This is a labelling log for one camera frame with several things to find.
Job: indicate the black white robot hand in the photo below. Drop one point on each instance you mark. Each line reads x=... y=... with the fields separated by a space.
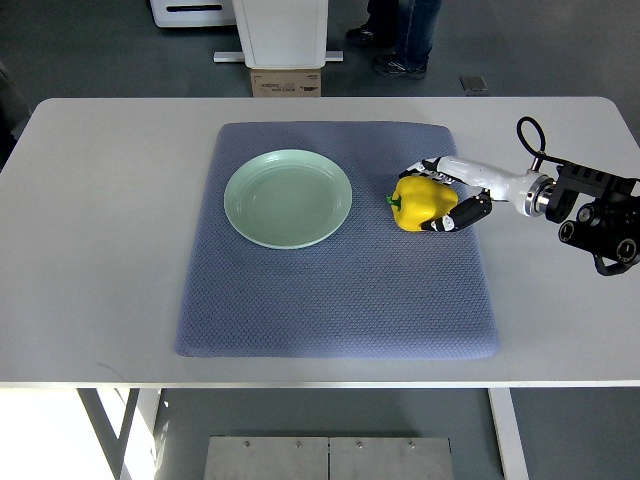
x=478 y=186

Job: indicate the yellow bell pepper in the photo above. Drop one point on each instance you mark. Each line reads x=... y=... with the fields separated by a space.
x=418 y=199

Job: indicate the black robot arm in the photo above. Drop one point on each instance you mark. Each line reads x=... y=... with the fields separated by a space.
x=596 y=211

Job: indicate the light green plate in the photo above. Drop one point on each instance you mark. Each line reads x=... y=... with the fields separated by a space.
x=288 y=199

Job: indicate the metal floor plate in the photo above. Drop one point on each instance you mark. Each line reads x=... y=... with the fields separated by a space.
x=315 y=457

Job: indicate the grey floor outlet cover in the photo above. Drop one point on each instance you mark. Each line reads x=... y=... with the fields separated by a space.
x=473 y=84

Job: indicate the blue textured mat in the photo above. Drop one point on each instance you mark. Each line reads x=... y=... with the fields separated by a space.
x=371 y=290

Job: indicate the person in jeans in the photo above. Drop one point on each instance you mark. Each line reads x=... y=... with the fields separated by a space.
x=406 y=26

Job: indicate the white table leg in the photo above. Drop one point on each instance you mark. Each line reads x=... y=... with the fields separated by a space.
x=508 y=437

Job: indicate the cardboard box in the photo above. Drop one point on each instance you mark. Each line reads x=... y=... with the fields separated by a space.
x=305 y=83

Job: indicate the white base bar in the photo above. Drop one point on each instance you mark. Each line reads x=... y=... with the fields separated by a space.
x=278 y=60

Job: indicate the white appliance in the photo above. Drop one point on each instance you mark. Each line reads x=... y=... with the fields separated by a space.
x=192 y=14

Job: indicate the grey left table leg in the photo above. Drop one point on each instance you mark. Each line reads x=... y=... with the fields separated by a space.
x=113 y=443

